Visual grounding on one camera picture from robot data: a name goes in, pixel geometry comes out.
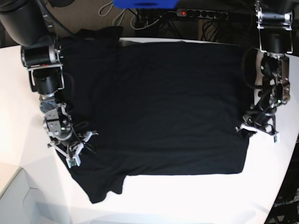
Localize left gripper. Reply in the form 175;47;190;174
235;106;279;140

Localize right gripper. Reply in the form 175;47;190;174
48;131;98;161

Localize black printed t-shirt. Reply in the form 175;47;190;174
61;27;257;203

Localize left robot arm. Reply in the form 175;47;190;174
236;0;299;142

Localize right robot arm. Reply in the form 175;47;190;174
0;0;97;168

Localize white bin at table corner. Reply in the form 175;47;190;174
0;169;71;224

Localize black power strip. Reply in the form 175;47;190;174
176;9;228;21

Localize blue plastic box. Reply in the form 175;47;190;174
113;0;178;9

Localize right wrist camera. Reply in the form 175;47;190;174
66;155;81;168

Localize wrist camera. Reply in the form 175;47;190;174
66;155;81;168
272;133;280;144

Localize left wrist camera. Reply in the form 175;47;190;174
272;133;280;144

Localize grey looped cable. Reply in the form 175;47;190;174
98;0;162;30

